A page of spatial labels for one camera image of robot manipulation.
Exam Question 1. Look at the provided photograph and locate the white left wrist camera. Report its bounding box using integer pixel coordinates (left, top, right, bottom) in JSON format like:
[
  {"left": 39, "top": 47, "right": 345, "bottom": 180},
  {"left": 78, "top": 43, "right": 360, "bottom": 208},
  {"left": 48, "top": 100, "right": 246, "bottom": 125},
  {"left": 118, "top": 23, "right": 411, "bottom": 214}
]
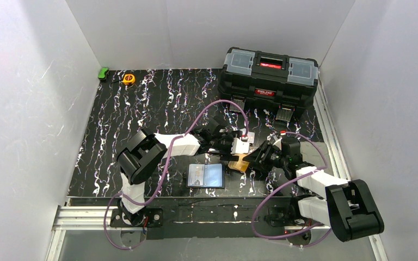
[{"left": 231, "top": 138, "right": 250, "bottom": 155}]

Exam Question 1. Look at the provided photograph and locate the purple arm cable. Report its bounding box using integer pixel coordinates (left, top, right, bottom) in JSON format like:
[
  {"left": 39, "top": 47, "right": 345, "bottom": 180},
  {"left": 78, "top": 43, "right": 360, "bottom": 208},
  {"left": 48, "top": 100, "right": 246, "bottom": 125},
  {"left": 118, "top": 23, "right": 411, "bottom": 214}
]
[
  {"left": 250, "top": 132, "right": 333, "bottom": 248},
  {"left": 103, "top": 100, "right": 250, "bottom": 251}
]

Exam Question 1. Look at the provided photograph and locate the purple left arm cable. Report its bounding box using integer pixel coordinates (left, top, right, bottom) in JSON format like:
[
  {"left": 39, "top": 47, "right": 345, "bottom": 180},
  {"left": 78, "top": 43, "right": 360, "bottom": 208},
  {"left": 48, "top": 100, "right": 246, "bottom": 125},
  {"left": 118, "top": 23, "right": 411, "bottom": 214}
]
[{"left": 103, "top": 100, "right": 250, "bottom": 251}]

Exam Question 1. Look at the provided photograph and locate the black toolbox with red handle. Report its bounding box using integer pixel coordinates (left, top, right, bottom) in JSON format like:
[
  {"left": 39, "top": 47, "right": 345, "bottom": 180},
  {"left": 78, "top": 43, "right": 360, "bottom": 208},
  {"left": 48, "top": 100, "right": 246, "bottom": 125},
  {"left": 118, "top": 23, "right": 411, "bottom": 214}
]
[{"left": 218, "top": 47, "right": 318, "bottom": 122}]

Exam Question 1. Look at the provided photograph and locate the white card on table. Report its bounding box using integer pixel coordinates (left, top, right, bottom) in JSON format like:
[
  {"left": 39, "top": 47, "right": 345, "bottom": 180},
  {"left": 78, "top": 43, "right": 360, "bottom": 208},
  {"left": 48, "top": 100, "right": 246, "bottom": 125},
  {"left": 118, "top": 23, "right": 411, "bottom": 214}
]
[{"left": 245, "top": 132, "right": 255, "bottom": 144}]

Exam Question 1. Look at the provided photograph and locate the grey foam pad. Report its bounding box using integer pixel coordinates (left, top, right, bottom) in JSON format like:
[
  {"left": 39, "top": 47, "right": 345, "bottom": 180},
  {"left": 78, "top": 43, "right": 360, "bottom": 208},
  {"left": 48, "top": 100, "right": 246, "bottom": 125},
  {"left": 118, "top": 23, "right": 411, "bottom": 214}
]
[{"left": 300, "top": 141, "right": 331, "bottom": 169}]

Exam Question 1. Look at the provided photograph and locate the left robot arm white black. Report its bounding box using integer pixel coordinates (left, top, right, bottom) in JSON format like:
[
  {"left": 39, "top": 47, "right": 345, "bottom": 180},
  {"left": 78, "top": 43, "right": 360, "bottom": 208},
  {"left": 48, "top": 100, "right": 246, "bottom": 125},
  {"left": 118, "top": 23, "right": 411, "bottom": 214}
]
[{"left": 115, "top": 117, "right": 245, "bottom": 216}]

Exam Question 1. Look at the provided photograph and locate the orange object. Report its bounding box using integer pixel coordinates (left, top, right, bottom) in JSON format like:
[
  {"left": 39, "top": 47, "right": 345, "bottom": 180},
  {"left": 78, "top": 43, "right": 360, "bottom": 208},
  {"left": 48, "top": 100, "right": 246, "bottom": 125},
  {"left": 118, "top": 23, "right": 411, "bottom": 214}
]
[{"left": 228, "top": 154, "right": 249, "bottom": 172}]

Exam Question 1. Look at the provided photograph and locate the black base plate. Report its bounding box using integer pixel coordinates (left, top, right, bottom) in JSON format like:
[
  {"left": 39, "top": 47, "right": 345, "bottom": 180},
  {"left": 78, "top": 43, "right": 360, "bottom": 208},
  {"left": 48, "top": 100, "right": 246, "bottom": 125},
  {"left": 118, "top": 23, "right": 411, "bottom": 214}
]
[{"left": 107, "top": 196, "right": 309, "bottom": 240}]

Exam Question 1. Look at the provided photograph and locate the green small object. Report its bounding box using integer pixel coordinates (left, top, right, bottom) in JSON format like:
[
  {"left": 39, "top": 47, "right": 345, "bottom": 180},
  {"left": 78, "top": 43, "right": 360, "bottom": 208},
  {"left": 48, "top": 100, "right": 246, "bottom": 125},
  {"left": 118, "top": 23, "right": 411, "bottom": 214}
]
[{"left": 97, "top": 67, "right": 109, "bottom": 82}]

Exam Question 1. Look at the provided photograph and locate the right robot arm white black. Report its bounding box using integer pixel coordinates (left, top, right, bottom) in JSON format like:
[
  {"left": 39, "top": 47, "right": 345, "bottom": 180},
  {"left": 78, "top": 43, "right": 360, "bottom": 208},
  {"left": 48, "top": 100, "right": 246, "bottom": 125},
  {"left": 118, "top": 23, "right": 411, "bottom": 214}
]
[{"left": 243, "top": 136, "right": 385, "bottom": 242}]

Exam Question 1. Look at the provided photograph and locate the aluminium frame rail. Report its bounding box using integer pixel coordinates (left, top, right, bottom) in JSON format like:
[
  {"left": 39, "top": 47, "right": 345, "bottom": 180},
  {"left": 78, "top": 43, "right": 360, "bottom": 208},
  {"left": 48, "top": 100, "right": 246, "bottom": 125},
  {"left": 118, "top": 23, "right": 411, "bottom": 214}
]
[{"left": 313, "top": 82, "right": 352, "bottom": 181}]

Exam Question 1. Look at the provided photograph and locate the yellow tape measure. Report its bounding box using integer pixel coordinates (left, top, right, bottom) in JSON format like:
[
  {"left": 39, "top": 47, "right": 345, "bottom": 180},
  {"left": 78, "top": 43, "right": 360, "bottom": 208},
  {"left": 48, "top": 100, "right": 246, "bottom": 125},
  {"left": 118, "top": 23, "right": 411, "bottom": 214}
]
[{"left": 122, "top": 73, "right": 136, "bottom": 85}]

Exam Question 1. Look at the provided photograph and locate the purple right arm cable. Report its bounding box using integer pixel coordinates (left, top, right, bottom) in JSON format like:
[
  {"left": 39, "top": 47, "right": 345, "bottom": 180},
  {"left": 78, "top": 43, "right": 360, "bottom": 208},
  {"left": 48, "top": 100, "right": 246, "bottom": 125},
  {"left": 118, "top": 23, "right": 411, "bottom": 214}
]
[{"left": 250, "top": 132, "right": 333, "bottom": 248}]

